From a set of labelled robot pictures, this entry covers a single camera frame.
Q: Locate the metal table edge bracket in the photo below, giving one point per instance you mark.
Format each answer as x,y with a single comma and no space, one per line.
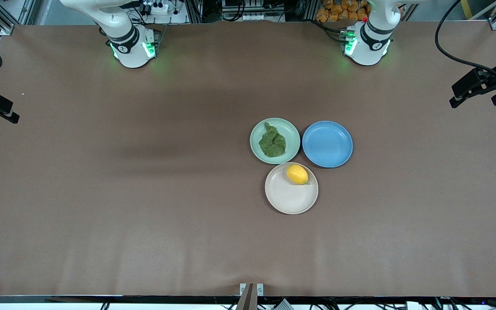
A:
251,290

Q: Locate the blue plate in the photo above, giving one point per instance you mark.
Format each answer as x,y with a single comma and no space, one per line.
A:
327,144

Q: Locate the bag of orange items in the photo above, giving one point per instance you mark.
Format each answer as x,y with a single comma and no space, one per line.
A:
338,10

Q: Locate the beige plate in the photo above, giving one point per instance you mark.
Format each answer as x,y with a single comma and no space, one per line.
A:
289,199

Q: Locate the green lettuce leaf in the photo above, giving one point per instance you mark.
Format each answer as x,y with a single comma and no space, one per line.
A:
274,144

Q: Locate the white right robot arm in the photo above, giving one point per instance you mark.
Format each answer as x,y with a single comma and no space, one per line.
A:
123,26

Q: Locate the black and white electronics rack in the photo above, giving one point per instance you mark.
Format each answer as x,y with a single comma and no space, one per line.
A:
252,8

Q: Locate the light green plate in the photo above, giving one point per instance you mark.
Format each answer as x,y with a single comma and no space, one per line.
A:
293,137

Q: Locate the yellow lemon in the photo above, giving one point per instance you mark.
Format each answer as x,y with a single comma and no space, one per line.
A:
297,174

